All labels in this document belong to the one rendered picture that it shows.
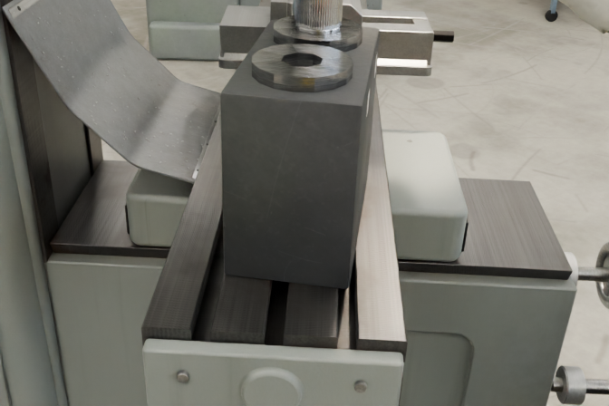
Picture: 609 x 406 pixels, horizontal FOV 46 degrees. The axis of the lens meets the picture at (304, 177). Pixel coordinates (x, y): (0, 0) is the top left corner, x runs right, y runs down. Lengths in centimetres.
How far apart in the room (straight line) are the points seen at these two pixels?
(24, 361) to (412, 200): 64
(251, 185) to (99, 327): 61
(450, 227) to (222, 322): 49
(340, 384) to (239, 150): 22
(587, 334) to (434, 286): 124
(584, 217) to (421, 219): 187
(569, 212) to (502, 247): 173
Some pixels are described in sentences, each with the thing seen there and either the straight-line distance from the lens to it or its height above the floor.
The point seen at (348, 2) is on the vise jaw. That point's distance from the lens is 119.
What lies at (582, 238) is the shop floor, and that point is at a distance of 273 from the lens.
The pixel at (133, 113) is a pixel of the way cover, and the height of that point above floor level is 94.
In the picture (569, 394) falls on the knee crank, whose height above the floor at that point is 55.
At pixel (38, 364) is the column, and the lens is 124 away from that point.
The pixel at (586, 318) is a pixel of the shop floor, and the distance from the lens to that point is 236.
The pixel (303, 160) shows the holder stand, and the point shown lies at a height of 109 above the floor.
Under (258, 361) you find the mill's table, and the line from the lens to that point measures 63.
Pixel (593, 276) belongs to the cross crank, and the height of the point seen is 66.
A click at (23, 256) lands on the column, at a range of 112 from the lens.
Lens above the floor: 137
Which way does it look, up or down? 29 degrees down
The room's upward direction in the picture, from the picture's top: 2 degrees clockwise
